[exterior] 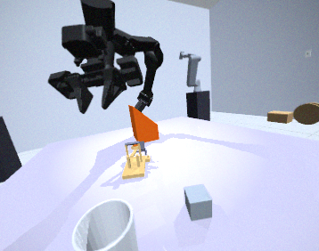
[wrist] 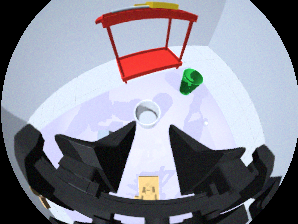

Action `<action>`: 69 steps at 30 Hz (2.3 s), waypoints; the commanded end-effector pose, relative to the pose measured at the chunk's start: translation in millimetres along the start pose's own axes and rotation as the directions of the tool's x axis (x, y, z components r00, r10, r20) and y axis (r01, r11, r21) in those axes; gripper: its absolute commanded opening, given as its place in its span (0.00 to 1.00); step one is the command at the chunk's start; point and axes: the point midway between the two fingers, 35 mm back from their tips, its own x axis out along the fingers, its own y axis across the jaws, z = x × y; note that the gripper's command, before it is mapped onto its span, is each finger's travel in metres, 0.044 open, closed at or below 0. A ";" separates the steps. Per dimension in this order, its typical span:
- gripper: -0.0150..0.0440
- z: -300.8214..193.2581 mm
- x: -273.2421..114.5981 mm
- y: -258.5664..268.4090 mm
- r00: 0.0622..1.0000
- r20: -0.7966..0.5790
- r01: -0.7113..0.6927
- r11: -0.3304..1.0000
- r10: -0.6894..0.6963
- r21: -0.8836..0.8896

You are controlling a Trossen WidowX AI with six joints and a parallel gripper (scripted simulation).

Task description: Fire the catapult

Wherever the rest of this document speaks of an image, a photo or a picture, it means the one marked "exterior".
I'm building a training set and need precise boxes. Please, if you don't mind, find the white mug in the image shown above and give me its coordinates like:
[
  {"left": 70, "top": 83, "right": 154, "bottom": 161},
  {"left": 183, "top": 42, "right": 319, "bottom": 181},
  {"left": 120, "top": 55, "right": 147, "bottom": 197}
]
[{"left": 71, "top": 198, "right": 138, "bottom": 251}]

